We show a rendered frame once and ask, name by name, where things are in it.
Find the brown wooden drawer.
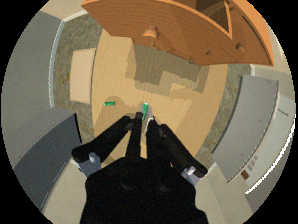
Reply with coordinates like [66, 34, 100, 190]
[172, 49, 214, 65]
[198, 44, 237, 63]
[133, 38, 173, 52]
[80, 0, 232, 55]
[220, 7, 269, 64]

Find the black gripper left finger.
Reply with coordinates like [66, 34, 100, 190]
[71, 104, 144, 190]

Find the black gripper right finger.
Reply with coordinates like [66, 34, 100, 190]
[145, 106, 208, 192]

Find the orange chest of drawers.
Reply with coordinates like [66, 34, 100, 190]
[200, 0, 274, 67]

